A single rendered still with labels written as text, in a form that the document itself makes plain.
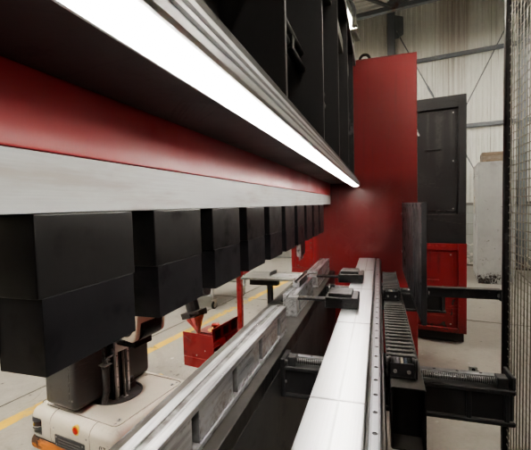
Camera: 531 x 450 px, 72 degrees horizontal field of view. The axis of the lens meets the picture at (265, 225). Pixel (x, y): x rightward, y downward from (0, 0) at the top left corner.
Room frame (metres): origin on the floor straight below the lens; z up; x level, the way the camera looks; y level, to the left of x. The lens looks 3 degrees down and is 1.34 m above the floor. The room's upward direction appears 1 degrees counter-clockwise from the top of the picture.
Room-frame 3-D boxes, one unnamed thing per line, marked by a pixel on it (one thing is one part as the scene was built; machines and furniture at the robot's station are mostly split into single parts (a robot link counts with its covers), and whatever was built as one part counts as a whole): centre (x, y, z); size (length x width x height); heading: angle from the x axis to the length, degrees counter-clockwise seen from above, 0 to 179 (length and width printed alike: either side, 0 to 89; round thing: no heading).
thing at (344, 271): (1.71, -0.32, 1.01); 0.26 x 0.12 x 0.05; 73
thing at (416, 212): (1.82, -0.73, 1.12); 1.13 x 0.02 x 0.44; 163
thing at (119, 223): (0.44, 0.24, 1.26); 0.15 x 0.09 x 0.17; 163
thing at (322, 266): (2.28, -0.33, 0.92); 0.50 x 0.06 x 0.10; 163
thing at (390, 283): (1.43, -0.49, 1.02); 0.37 x 0.06 x 0.04; 163
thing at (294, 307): (1.70, -0.15, 0.92); 0.39 x 0.06 x 0.10; 163
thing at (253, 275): (1.80, -0.03, 1.00); 0.26 x 0.18 x 0.01; 73
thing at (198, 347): (1.61, 0.25, 0.75); 0.20 x 0.16 x 0.18; 153
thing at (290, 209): (1.39, -0.06, 1.26); 0.15 x 0.09 x 0.17; 163
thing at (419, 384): (1.14, -0.41, 0.94); 1.02 x 0.06 x 0.12; 163
